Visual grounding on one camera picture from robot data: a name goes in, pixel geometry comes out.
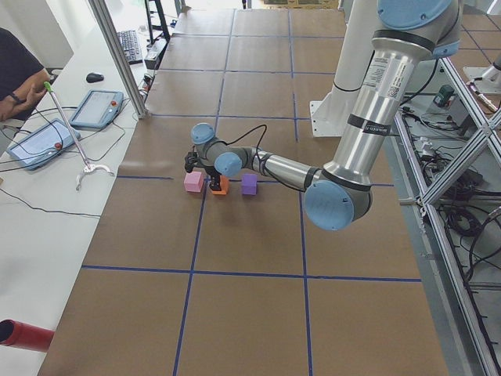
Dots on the green power adapter box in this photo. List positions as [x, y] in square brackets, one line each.
[443, 96]

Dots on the black keyboard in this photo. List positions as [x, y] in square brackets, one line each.
[130, 45]

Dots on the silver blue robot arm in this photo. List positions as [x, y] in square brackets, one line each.
[401, 34]

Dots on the aluminium frame post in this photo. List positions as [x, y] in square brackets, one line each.
[106, 25]

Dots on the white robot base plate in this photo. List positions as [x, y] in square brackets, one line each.
[318, 119]

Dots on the near blue teach pendant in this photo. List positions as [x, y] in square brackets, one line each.
[41, 146]

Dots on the purple foam cube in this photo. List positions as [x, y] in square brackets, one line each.
[249, 184]

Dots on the pink foam cube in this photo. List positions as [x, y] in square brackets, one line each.
[193, 182]

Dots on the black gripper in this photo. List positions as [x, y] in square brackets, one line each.
[211, 171]

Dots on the far blue teach pendant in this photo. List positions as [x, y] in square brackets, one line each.
[97, 109]

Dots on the metal reacher grabber stick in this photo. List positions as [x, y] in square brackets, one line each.
[89, 167]

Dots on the aluminium truss frame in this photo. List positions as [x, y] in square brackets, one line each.
[483, 138]

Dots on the person in black shirt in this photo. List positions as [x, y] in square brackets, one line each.
[23, 79]

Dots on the black computer mouse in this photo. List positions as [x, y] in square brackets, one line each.
[94, 77]

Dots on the orange foam cube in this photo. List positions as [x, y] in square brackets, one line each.
[224, 181]

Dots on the red cylinder tube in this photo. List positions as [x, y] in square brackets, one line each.
[25, 336]

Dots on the blue teach pendant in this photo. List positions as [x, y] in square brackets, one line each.
[41, 146]
[97, 109]

